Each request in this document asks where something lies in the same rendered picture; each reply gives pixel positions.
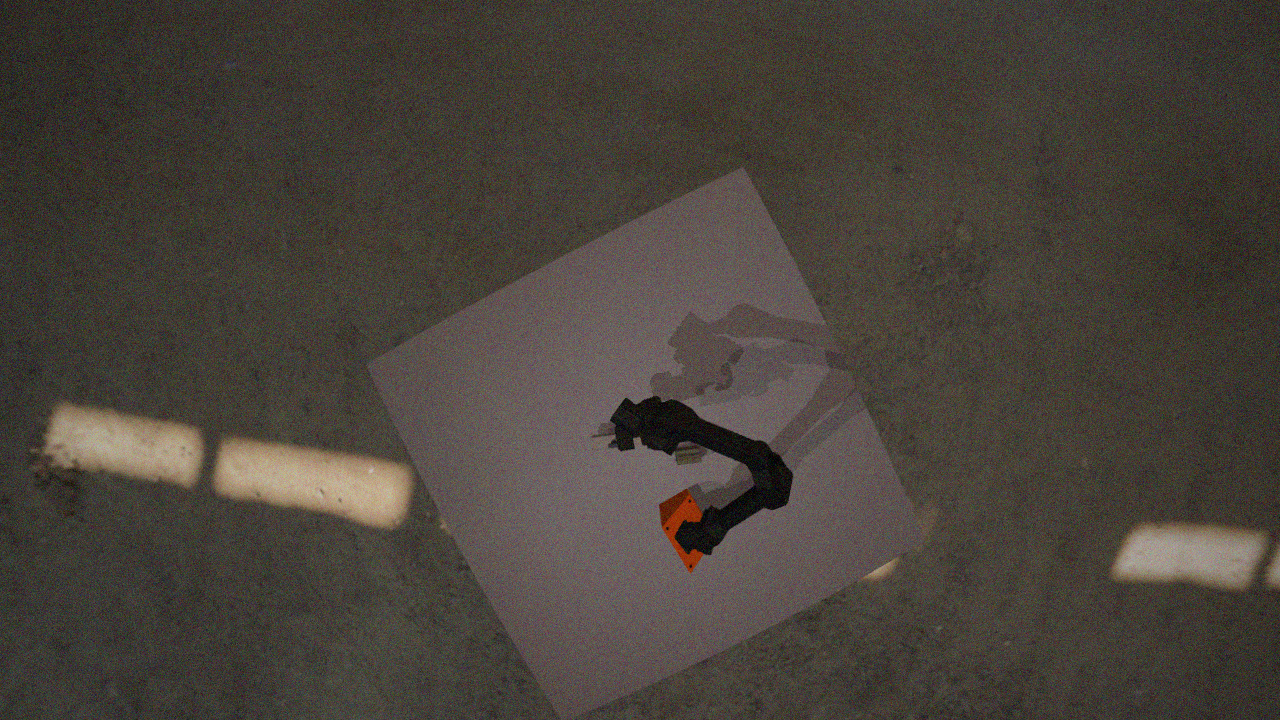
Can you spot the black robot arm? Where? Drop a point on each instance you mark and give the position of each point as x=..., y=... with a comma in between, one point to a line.
x=664, y=425

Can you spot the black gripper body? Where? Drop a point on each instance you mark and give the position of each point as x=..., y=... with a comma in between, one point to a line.
x=625, y=440

